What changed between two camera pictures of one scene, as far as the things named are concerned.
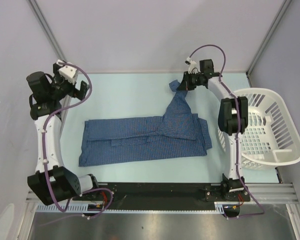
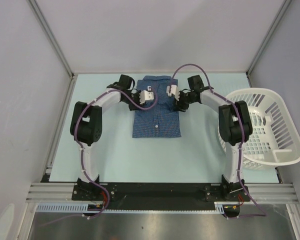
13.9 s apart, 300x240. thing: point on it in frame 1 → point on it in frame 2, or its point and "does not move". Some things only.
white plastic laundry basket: x=274 y=139 does not move
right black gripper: x=185 y=84 → x=179 y=105
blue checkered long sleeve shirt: x=178 y=133 → x=162 y=121
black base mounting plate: x=148 y=196 does not move
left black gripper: x=79 y=94 → x=137 y=94
